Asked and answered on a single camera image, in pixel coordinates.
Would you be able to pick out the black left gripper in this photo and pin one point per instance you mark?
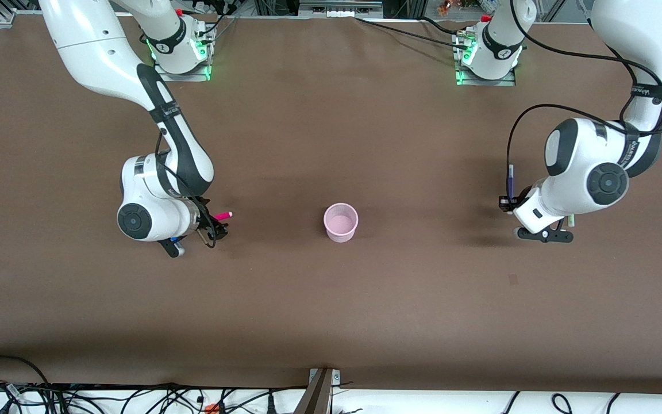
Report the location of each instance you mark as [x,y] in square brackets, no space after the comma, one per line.
[505,202]

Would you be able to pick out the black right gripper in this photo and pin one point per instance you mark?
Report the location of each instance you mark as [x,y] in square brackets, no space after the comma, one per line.
[209,222]

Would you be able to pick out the pink marker pen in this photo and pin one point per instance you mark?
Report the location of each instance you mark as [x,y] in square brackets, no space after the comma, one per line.
[224,215]

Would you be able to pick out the purple marker pen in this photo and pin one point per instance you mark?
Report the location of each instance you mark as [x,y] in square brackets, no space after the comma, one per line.
[511,181]

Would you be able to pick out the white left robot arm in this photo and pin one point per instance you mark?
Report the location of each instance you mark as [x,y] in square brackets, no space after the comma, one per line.
[589,167]

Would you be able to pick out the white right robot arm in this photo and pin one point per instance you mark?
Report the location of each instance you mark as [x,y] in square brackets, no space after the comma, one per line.
[89,40]

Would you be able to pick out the pink pen holder cup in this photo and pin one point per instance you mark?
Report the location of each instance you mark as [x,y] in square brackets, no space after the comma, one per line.
[341,225]

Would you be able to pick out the grey metal device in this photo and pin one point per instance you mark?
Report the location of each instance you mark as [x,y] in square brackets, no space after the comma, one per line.
[339,7]

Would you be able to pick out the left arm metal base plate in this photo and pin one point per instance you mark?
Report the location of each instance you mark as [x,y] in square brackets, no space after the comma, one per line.
[486,83]

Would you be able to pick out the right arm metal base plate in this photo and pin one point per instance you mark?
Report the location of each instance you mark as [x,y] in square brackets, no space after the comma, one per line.
[190,76]

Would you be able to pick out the metal table edge bracket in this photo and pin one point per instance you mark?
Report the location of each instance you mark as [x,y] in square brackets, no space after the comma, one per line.
[319,394]

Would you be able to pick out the aluminium frame corner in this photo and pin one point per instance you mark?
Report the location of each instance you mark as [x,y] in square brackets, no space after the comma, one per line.
[6,18]

